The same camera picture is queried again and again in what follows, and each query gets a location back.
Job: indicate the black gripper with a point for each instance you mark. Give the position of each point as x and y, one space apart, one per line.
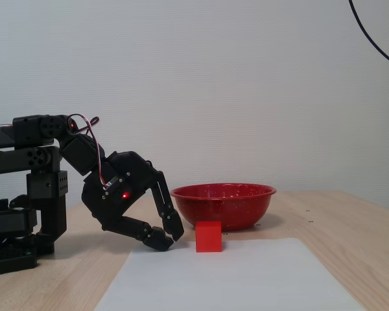
129 181

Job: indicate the red cube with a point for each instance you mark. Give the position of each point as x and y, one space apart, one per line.
208 238

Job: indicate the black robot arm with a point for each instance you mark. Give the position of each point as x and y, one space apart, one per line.
26 133

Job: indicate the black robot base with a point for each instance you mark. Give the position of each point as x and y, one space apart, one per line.
9 256

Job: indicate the red speckled bowl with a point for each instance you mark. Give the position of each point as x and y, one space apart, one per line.
233 209

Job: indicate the white paper sheet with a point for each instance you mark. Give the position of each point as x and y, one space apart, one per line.
230 278

